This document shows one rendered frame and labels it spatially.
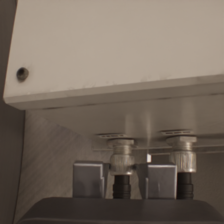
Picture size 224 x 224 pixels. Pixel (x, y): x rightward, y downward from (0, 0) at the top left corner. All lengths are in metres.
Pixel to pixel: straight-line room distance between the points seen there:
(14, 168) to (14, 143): 0.02
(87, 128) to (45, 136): 0.10
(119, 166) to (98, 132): 0.03
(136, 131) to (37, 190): 0.12
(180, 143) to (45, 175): 0.12
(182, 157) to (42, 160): 0.12
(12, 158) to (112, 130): 0.11
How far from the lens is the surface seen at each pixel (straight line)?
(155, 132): 0.16
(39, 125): 0.25
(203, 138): 0.18
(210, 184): 0.21
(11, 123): 0.25
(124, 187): 0.17
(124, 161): 0.17
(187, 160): 0.17
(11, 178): 0.25
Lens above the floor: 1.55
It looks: 4 degrees down
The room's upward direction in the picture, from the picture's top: 45 degrees clockwise
